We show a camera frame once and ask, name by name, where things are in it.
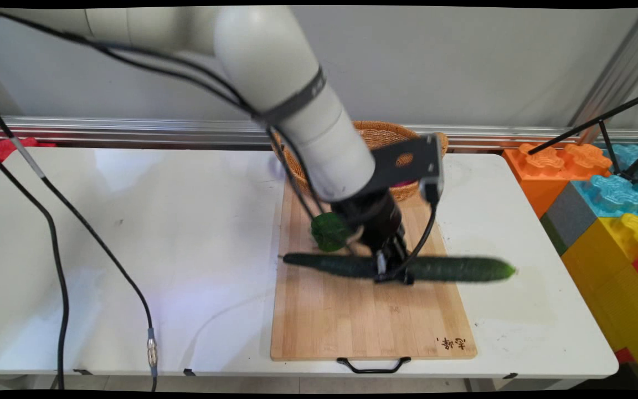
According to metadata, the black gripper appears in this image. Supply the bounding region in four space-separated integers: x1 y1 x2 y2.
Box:
331 190 415 285

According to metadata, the dark green cucumber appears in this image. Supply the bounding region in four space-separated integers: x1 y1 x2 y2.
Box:
282 252 518 284

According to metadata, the green toy leafy vegetable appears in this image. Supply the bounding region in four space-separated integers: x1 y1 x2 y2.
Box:
311 212 354 253

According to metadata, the bamboo cutting board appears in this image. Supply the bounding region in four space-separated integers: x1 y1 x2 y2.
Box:
270 176 478 362

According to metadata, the woven wicker basket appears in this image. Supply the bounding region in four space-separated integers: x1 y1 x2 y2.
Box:
271 120 450 202

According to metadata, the orange giant building block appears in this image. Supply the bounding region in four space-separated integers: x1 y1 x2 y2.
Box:
503 142 614 218

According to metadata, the grey giant building block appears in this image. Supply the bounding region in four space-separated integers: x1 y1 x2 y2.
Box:
539 182 598 257

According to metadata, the yellow giant building block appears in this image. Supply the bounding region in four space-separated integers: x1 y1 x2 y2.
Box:
562 213 638 390

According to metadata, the blue giant building block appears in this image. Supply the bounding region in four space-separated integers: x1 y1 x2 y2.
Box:
570 144 638 218

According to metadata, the black tripod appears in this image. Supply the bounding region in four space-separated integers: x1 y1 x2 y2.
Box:
528 88 638 185

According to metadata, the red studded building block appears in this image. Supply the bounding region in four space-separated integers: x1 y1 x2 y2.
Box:
0 135 57 171

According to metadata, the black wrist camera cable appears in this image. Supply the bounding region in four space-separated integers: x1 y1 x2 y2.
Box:
377 201 438 281

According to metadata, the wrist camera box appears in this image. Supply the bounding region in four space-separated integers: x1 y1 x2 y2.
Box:
419 175 444 206

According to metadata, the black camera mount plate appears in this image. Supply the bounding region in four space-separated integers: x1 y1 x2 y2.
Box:
371 134 443 193

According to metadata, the slanted aluminium profile post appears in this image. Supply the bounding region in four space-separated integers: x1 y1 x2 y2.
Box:
567 8 638 146

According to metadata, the horizontal aluminium rail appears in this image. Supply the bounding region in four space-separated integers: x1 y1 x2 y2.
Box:
0 115 638 151

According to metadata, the black cable with metal connector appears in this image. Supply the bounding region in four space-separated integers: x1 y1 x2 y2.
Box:
0 86 159 392

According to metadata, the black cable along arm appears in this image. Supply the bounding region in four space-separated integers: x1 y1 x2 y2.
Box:
0 8 354 257

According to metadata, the plain black hanging cable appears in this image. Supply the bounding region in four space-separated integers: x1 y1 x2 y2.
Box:
0 139 70 390

